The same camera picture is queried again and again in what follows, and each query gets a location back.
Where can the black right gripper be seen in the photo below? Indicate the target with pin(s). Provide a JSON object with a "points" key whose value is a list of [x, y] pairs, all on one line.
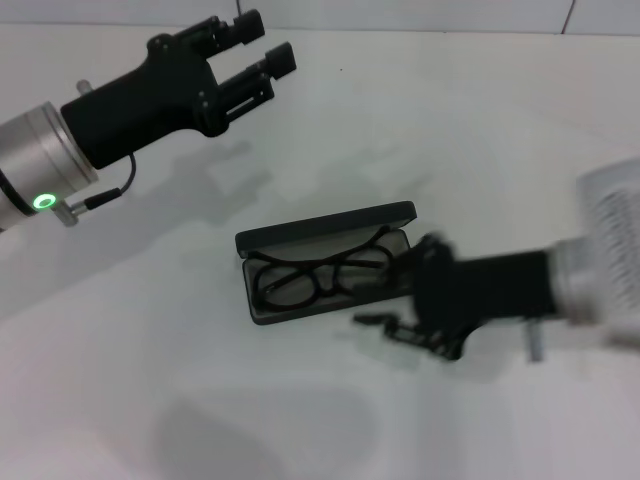
{"points": [[475, 290]]}

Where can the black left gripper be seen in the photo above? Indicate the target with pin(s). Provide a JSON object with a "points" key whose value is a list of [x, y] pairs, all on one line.
{"points": [[150, 100]]}

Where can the black frame glasses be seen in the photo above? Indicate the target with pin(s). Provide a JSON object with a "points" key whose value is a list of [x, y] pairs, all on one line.
{"points": [[334, 285]]}

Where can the black glasses case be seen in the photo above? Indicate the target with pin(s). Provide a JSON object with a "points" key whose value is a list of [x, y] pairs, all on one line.
{"points": [[325, 220]]}

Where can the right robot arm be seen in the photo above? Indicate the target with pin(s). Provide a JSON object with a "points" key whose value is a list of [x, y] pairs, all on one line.
{"points": [[610, 240]]}

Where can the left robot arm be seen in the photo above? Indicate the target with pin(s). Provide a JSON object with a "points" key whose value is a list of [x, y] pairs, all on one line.
{"points": [[35, 150]]}

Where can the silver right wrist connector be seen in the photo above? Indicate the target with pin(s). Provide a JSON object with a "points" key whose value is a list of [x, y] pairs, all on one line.
{"points": [[534, 342]]}

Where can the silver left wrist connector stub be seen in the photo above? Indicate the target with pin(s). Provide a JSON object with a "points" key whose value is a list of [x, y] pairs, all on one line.
{"points": [[82, 87]]}

